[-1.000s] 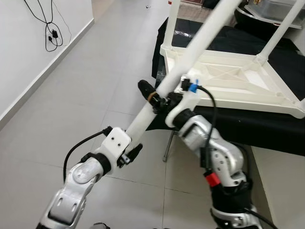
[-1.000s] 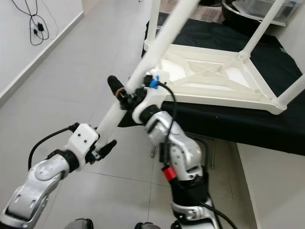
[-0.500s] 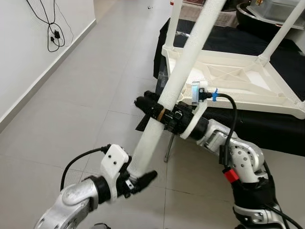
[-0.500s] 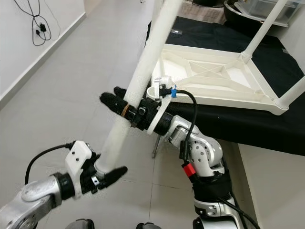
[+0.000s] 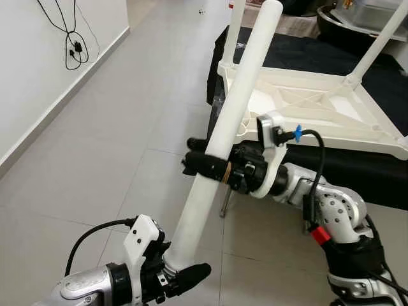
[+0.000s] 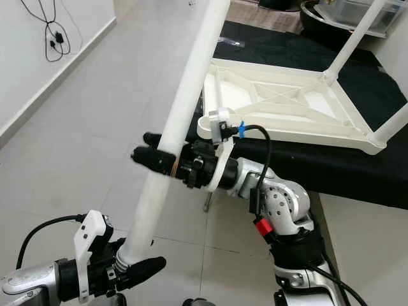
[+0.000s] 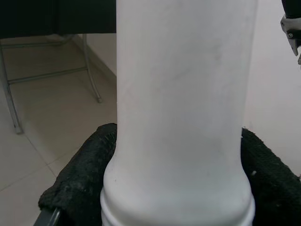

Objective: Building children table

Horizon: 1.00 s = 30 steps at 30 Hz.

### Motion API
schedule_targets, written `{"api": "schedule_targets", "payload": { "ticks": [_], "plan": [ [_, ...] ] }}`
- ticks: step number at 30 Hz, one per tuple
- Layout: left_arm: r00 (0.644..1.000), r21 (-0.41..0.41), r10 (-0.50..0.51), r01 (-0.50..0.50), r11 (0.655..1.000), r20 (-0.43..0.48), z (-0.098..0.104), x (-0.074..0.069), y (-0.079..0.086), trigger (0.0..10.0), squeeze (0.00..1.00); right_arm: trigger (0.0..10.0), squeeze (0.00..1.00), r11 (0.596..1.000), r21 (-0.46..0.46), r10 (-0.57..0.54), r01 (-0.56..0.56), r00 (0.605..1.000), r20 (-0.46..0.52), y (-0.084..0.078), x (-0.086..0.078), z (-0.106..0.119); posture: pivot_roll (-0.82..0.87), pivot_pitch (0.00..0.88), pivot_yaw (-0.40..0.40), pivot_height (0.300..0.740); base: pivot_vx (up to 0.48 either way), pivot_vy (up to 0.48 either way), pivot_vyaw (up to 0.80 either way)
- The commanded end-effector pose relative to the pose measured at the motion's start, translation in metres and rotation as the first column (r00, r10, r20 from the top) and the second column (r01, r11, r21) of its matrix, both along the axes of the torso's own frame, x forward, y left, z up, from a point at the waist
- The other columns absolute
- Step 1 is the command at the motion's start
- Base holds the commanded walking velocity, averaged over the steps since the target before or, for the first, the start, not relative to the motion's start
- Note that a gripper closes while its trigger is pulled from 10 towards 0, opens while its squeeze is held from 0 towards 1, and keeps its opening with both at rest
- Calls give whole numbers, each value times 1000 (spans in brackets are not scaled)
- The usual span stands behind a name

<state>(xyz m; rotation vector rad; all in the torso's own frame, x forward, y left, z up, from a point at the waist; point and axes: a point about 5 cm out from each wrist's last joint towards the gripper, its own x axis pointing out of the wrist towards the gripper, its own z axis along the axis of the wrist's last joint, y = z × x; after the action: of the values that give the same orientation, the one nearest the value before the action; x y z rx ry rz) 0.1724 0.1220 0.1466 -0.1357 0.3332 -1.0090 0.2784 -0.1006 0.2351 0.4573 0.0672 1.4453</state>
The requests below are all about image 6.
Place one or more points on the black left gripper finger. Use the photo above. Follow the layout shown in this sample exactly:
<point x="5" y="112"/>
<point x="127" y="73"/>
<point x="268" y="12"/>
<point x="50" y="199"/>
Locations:
<point x="145" y="269"/>

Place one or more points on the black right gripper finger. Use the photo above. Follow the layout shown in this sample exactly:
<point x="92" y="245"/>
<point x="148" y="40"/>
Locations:
<point x="153" y="159"/>
<point x="153" y="139"/>

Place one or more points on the white plastic table top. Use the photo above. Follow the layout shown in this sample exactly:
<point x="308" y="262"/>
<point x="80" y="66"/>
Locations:
<point x="293" y="102"/>

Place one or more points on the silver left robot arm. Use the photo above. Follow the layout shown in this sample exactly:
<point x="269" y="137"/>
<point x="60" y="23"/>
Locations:
<point x="32" y="287"/>

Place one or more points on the grey right robot foot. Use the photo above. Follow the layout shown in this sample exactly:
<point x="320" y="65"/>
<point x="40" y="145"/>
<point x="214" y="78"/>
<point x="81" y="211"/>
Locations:
<point x="199" y="301"/>

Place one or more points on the narrow clear tape strip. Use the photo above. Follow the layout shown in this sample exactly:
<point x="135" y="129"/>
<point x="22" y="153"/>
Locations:
<point x="231" y="42"/>

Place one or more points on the black tablecloth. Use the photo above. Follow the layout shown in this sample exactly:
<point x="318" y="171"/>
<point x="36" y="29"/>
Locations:
<point x="344" y="172"/>

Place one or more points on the beige cloth covered bench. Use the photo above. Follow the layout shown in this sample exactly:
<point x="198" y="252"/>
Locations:
<point x="268" y="16"/>

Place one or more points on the clear plastic storage box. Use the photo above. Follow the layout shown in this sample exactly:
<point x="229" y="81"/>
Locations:
<point x="363" y="13"/>

